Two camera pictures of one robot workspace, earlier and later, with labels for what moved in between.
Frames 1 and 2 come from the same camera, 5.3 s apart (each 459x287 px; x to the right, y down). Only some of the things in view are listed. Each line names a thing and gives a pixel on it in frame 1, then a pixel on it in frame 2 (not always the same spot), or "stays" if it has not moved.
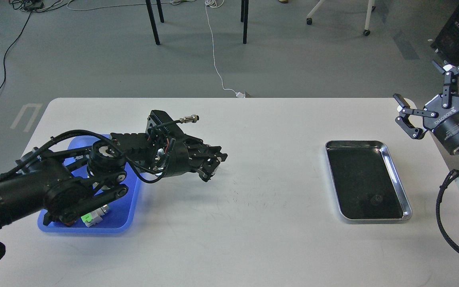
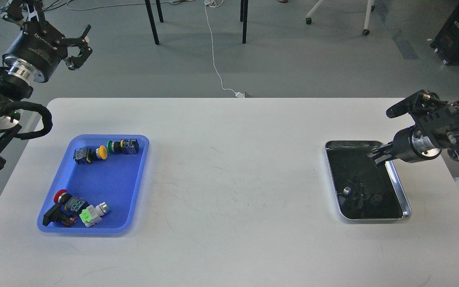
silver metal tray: [367, 183] stays
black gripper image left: [179, 162] → [37, 48]
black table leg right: [244, 16] stays
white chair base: [371, 7] stays
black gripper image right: [455, 126] → [410, 144]
